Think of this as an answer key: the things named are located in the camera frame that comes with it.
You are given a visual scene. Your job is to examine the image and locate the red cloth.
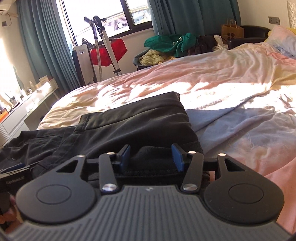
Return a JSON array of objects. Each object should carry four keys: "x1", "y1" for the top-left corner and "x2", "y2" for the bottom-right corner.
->
[{"x1": 90, "y1": 39, "x2": 128, "y2": 67}]

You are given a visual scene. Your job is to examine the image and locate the padded white headboard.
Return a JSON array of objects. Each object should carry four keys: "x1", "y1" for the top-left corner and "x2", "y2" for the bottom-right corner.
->
[{"x1": 287, "y1": 0, "x2": 296, "y2": 28}]

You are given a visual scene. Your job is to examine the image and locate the white air conditioner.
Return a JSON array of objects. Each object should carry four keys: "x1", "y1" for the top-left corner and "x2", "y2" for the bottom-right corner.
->
[{"x1": 0, "y1": 0, "x2": 17, "y2": 16}]

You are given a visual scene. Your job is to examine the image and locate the white folded board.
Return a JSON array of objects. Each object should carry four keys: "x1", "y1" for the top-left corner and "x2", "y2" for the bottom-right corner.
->
[{"x1": 72, "y1": 45, "x2": 98, "y2": 86}]

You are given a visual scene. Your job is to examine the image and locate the bed with pastel sheet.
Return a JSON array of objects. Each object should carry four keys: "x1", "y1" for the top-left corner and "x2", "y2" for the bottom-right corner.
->
[{"x1": 37, "y1": 25, "x2": 296, "y2": 239}]

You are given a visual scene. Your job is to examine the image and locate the yellow knitted blanket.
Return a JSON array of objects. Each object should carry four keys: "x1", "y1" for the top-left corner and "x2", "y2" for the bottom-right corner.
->
[{"x1": 140, "y1": 49, "x2": 176, "y2": 67}]

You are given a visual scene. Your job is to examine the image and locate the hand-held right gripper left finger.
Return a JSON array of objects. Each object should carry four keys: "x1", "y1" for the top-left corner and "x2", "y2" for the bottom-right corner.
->
[{"x1": 55, "y1": 144, "x2": 132, "y2": 194}]

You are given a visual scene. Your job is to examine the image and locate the window with dark frame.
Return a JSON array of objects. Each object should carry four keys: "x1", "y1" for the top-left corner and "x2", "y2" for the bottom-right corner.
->
[{"x1": 55, "y1": 0, "x2": 154, "y2": 45}]

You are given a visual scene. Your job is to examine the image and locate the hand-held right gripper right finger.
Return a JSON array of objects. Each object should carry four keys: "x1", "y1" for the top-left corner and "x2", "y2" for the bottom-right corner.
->
[{"x1": 171, "y1": 143, "x2": 246, "y2": 193}]

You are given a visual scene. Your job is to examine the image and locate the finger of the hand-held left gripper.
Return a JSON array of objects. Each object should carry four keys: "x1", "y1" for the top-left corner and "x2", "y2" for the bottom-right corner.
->
[{"x1": 0, "y1": 163, "x2": 26, "y2": 174}]

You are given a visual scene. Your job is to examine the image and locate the garment steamer stand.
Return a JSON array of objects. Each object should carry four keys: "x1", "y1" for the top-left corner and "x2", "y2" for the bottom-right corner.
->
[{"x1": 84, "y1": 16, "x2": 122, "y2": 81}]

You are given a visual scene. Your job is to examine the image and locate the green garment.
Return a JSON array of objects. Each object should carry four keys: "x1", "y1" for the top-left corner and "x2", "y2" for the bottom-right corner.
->
[{"x1": 144, "y1": 32, "x2": 198, "y2": 58}]

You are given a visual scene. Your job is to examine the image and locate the brown paper bag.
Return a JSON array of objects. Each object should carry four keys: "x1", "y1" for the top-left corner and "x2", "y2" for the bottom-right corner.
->
[{"x1": 221, "y1": 20, "x2": 245, "y2": 41}]

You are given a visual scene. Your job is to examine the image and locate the vanity mirror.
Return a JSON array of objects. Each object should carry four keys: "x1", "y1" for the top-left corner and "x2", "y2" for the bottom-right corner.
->
[{"x1": 11, "y1": 66, "x2": 25, "y2": 90}]

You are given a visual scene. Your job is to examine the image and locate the pastel pillow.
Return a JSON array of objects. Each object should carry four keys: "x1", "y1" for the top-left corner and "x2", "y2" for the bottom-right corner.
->
[{"x1": 266, "y1": 25, "x2": 296, "y2": 58}]

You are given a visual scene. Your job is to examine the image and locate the dark clothes pile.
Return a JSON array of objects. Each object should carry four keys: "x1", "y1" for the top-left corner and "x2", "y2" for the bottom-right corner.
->
[{"x1": 190, "y1": 35, "x2": 220, "y2": 55}]

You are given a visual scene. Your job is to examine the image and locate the black pants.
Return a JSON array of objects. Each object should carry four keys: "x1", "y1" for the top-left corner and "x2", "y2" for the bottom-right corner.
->
[{"x1": 0, "y1": 91, "x2": 205, "y2": 184}]

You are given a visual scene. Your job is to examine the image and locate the white vanity desk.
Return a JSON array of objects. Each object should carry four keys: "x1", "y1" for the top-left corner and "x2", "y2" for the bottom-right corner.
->
[{"x1": 0, "y1": 77, "x2": 58, "y2": 142}]

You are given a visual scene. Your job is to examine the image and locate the teal curtain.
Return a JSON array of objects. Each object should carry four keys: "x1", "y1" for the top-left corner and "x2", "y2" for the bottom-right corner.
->
[
  {"x1": 147, "y1": 0, "x2": 241, "y2": 45},
  {"x1": 17, "y1": 0, "x2": 80, "y2": 93}
]

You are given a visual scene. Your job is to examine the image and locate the white cloth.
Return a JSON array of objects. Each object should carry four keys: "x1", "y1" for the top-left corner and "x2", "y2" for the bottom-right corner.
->
[{"x1": 213, "y1": 35, "x2": 229, "y2": 50}]

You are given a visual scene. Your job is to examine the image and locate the person's left hand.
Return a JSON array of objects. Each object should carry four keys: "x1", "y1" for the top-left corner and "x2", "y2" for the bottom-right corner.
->
[{"x1": 0, "y1": 196, "x2": 21, "y2": 233}]

